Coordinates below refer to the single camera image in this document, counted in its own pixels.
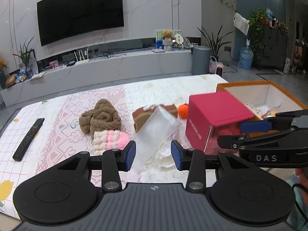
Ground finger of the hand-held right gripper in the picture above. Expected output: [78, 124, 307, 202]
[241, 109, 308, 133]
[217, 128, 297, 151]

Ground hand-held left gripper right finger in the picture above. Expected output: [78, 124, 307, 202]
[170, 140, 263, 190]

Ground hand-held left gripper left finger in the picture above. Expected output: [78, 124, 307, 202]
[52, 140, 137, 191]

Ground clear plastic bag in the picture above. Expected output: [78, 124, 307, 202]
[243, 99, 283, 119]

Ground frosted plastic pouch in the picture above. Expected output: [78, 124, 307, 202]
[133, 106, 182, 171]

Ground red box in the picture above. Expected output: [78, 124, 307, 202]
[185, 91, 255, 155]

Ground orange cardboard box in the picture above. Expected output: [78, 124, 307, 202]
[216, 80, 308, 126]

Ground orange knitted ball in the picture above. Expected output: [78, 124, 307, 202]
[177, 104, 189, 119]

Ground brown fluffy towel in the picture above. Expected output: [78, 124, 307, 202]
[79, 99, 121, 134]

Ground crinkled clear wrapper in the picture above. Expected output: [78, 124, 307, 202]
[154, 140, 193, 167]

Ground pink white knitted cloth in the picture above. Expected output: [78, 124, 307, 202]
[93, 129, 130, 155]

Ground person's teal clothing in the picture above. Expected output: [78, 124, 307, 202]
[285, 173, 308, 224]

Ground floral printed tablecloth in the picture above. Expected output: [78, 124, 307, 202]
[0, 73, 229, 219]

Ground blue water bottle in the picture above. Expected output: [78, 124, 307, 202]
[238, 40, 254, 69]

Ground pink woven basket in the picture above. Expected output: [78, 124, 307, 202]
[209, 56, 218, 74]

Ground dark grey cabinet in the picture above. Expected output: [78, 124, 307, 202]
[253, 25, 288, 71]

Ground cluttered shelf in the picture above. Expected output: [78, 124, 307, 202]
[289, 38, 308, 75]

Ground grey trash can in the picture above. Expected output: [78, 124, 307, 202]
[192, 45, 211, 75]

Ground white marble television console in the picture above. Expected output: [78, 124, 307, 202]
[0, 49, 193, 107]

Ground long-leaf potted plant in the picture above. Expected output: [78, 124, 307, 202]
[197, 25, 234, 59]

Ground black remote control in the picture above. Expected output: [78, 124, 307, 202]
[13, 118, 45, 161]

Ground white hanging bag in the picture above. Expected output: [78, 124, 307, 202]
[233, 13, 250, 36]

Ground green ivy plant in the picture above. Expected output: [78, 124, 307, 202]
[248, 9, 269, 60]

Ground white router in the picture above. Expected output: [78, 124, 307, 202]
[73, 49, 90, 65]

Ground white round fan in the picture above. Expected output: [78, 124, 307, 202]
[174, 34, 184, 50]

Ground green printed card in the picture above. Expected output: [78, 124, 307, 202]
[156, 29, 182, 44]

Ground brown round ornament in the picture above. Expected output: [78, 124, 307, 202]
[5, 73, 18, 88]

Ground green plant in glass vase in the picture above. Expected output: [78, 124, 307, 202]
[13, 36, 36, 74]

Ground orange flowers in dark vase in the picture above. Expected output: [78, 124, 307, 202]
[0, 58, 8, 89]

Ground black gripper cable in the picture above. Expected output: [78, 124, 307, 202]
[292, 183, 308, 220]

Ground wall-mounted black television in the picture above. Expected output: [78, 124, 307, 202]
[37, 0, 125, 47]

